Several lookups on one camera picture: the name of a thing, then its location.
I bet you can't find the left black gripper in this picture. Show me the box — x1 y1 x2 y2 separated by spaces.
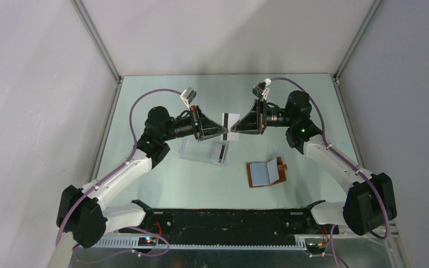
161 106 228 142

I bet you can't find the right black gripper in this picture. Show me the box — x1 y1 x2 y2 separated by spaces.
231 99 294 135

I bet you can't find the card with black stripe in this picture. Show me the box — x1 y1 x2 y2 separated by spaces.
221 113 240 141

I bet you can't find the clear plastic card box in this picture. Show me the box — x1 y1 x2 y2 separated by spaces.
179 138 230 165

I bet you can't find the brown leather card holder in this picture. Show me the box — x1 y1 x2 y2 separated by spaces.
246 156 288 188

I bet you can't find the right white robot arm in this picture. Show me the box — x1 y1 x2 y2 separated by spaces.
231 90 397 239

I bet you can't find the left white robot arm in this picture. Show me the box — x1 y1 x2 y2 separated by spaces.
56 106 228 248

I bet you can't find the left circuit board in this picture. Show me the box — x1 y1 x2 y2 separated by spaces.
137 236 158 247

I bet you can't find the circuit board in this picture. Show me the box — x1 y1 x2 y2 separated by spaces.
137 236 158 247
306 242 328 248

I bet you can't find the right circuit board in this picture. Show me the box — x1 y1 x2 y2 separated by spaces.
306 242 328 248

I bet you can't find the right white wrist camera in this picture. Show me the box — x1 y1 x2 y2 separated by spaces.
252 78 271 100

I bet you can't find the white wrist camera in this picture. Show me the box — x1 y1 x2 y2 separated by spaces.
180 87 197 109
252 78 271 100

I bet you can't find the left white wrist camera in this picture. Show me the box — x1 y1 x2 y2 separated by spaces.
180 87 197 109

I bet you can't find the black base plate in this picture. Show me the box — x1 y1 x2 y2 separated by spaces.
138 208 332 246

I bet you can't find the aluminium frame rail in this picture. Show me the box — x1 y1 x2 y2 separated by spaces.
63 210 401 251

